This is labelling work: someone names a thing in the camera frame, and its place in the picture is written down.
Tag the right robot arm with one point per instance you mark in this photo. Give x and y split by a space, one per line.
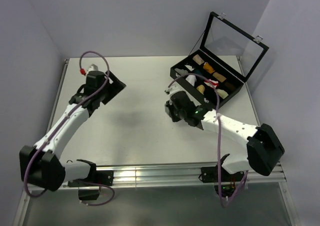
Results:
263 148

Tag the grey white rolled sock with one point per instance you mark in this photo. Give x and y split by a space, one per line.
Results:
181 72

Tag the cream rolled sock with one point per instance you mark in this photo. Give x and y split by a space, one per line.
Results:
222 93

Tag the beige rolled sock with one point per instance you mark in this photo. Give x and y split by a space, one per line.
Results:
198 59

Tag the teal rolled sock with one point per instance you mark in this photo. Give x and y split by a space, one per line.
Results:
198 72

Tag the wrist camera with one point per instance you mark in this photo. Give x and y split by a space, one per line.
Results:
92 67
174 88

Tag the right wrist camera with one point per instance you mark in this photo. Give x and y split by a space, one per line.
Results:
174 88

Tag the white black rolled sock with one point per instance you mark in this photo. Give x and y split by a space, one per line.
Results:
189 67

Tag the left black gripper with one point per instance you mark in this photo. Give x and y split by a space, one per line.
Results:
115 87

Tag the orange rolled sock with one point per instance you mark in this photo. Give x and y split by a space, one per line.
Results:
207 67

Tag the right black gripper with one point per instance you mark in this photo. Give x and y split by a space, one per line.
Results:
170 105

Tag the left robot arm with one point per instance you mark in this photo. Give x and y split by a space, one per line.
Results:
40 164

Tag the tan rolled sock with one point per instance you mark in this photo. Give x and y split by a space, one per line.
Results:
219 77

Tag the red white striped sock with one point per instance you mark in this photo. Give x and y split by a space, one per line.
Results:
211 83

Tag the aluminium frame rail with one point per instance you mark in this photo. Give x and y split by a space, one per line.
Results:
167 175

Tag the brown rolled sock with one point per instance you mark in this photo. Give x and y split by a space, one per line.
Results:
230 86

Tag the black compartment box with lid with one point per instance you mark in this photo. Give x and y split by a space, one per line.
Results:
231 51

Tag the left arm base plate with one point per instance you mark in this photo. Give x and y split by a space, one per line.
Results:
104 177

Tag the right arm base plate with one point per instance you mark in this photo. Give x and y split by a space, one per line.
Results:
210 174

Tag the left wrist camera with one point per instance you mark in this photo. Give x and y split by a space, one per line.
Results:
92 67

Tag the mustard yellow sock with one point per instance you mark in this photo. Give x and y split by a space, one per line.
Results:
201 89

